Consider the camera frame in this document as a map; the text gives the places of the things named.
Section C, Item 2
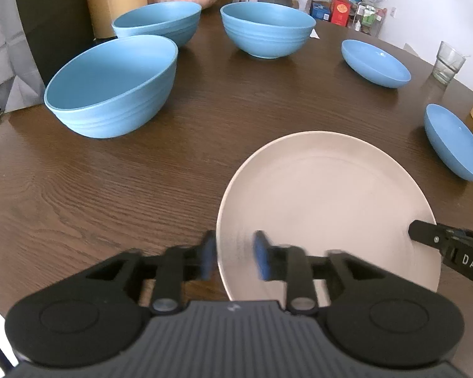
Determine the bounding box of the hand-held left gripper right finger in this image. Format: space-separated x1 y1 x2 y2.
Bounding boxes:
253 230 383 316

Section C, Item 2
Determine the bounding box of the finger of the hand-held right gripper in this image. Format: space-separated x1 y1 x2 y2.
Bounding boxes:
409 220 455 258

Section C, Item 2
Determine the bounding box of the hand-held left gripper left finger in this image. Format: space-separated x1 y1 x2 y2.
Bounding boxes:
85 230 218 316

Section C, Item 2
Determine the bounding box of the beige round plate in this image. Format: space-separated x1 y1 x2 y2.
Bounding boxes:
216 131 442 302

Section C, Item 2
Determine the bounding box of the blue bowl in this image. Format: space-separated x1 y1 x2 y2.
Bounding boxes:
220 2 317 60
44 35 179 139
111 2 202 48

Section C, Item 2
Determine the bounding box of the small blue plate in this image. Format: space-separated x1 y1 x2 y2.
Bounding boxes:
341 39 412 89
424 103 473 182

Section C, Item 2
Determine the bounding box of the clear drinking glass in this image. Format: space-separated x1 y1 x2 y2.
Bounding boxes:
432 40 466 85

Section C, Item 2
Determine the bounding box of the red carton box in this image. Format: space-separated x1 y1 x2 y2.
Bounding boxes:
330 0 359 27

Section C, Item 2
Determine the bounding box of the blue carton box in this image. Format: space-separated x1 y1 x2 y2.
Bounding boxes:
311 2 332 20

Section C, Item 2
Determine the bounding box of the yellow thermos jug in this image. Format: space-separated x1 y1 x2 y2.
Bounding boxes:
83 0 148 40

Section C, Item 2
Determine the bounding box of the black paper bag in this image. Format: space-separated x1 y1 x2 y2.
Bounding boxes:
0 0 95 114

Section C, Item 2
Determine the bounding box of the wire storage rack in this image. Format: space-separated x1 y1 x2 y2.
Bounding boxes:
353 2 384 36

